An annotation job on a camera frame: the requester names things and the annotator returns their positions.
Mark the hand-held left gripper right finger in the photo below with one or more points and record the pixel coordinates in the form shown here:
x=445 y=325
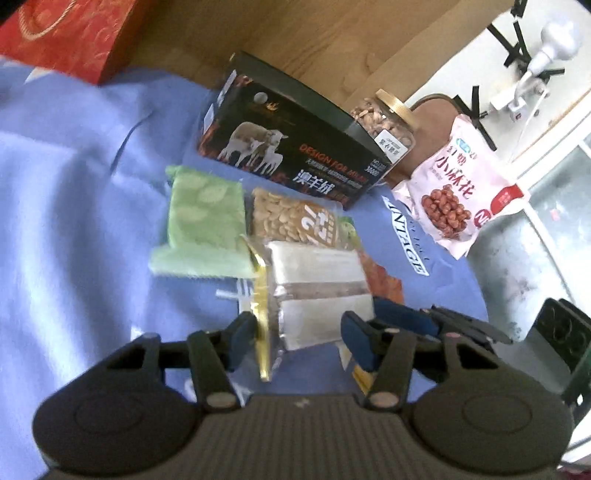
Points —
x=358 y=341

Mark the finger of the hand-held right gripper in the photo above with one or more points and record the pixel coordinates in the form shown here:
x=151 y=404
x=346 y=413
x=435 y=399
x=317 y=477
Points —
x=401 y=318

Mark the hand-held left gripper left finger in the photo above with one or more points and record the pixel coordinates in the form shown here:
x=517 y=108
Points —
x=240 y=339

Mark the orange vegetable print snack packet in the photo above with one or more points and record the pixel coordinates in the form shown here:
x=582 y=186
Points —
x=383 y=281

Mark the clear wafer snack packet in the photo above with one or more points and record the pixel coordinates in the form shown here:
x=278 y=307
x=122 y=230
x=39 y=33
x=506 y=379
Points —
x=318 y=272

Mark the green snack packet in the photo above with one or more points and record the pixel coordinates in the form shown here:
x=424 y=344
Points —
x=198 y=221

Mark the peanut snack packet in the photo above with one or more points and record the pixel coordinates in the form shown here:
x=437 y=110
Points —
x=277 y=217

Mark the black sheep print box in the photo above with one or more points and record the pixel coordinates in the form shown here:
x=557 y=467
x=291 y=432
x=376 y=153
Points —
x=295 y=138

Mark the pink snack bag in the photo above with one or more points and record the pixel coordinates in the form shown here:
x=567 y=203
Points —
x=457 y=184

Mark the nut jar with gold lid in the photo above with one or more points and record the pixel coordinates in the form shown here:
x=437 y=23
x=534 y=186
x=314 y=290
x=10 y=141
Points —
x=383 y=122

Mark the blue printed tablecloth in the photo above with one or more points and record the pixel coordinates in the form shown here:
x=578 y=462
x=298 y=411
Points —
x=69 y=207

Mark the black tape cross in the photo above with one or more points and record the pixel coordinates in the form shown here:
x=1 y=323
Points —
x=482 y=115
x=517 y=46

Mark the white power adapter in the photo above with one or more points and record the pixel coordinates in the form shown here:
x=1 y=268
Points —
x=508 y=99

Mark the white lamp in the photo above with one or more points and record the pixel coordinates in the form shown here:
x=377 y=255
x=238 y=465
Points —
x=558 y=37

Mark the red gift bag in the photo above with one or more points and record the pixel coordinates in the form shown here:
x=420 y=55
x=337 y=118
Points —
x=69 y=32

